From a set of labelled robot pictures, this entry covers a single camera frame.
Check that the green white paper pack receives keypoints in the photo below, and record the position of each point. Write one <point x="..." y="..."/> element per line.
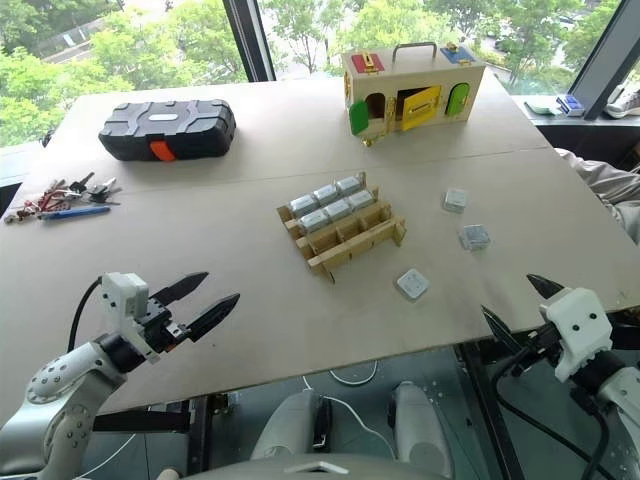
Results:
<point x="542" y="108"/>

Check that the white sneaker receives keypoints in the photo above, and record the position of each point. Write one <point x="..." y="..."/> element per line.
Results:
<point x="625" y="102"/>

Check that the black table frame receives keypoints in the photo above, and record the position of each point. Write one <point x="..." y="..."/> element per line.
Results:
<point x="165" y="422"/>

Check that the grey robot torso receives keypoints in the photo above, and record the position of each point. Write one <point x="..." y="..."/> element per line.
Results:
<point x="320" y="467"/>

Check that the small blue box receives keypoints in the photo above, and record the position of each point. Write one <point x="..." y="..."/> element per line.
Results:
<point x="571" y="104"/>

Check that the grey left robot leg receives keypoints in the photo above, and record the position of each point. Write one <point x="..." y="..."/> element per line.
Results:
<point x="285" y="425"/>

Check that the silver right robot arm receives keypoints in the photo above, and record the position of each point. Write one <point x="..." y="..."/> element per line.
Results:
<point x="622" y="395"/>

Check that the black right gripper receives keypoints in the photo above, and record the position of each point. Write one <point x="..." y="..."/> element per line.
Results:
<point x="547" y="345"/>

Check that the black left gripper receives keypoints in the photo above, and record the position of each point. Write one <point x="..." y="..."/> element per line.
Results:
<point x="157" y="330"/>

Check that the silver key bunch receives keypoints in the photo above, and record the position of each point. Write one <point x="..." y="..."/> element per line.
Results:
<point x="102" y="192"/>

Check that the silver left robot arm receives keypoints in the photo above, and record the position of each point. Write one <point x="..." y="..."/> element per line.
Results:
<point x="60" y="400"/>

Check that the wooden slotted organizer tray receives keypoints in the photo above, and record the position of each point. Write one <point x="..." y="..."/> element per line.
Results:
<point x="350" y="240"/>

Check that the blue pen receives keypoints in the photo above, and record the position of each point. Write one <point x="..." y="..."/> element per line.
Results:
<point x="75" y="212"/>

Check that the wooden lock box coloured doors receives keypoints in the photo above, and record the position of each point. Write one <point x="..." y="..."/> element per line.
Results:
<point x="415" y="70"/>

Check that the dark slanted window frame post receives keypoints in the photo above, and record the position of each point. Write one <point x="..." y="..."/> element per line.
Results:
<point x="602" y="55"/>

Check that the grey right robot leg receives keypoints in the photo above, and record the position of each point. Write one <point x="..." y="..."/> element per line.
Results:
<point x="417" y="425"/>

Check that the black headed key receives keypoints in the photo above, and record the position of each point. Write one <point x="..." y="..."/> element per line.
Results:
<point x="80" y="182"/>

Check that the black tool case orange latch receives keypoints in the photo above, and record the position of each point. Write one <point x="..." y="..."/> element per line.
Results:
<point x="167" y="127"/>

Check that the person's beige sleeved arm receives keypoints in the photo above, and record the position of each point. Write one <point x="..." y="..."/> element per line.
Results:
<point x="607" y="185"/>

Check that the red tagged key bunch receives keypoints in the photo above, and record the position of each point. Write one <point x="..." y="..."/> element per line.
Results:
<point x="47" y="199"/>

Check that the grey robot leg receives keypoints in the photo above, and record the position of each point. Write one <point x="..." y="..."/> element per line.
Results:
<point x="417" y="425"/>
<point x="285" y="425"/>

